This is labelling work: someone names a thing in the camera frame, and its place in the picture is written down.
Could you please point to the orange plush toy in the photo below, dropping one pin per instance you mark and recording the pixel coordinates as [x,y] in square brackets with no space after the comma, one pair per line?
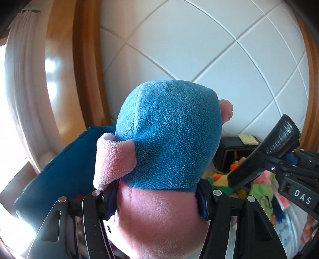
[234,166]

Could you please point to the wooden trim post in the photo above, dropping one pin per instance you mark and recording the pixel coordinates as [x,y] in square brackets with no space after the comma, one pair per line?
[311,87]

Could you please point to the blue felt storage bin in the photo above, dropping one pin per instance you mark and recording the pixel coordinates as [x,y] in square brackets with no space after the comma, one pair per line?
[69,169]

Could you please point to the black box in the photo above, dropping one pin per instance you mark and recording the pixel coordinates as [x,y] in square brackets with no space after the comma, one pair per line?
[229,149]

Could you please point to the wooden door frame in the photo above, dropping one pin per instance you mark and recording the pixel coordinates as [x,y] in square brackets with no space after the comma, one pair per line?
[74,74]

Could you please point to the pig plush with green dress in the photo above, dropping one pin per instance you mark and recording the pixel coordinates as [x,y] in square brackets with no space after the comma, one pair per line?
[260,194]

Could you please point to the pig plush with blue shirt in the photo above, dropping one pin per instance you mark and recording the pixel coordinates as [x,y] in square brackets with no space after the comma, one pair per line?
[169,137]

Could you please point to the pale curtain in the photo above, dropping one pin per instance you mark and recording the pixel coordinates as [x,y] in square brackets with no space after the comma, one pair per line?
[27,87]

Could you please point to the yellow plush toy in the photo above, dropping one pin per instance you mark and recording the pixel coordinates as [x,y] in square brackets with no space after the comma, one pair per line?
[221,183]

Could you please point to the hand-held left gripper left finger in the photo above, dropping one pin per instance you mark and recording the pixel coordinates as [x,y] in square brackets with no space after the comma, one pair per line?
[111,201]

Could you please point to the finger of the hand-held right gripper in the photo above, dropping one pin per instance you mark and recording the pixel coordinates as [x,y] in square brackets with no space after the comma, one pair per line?
[279,139]
[290,159]

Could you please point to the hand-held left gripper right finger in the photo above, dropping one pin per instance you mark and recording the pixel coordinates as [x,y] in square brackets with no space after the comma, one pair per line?
[202,206]

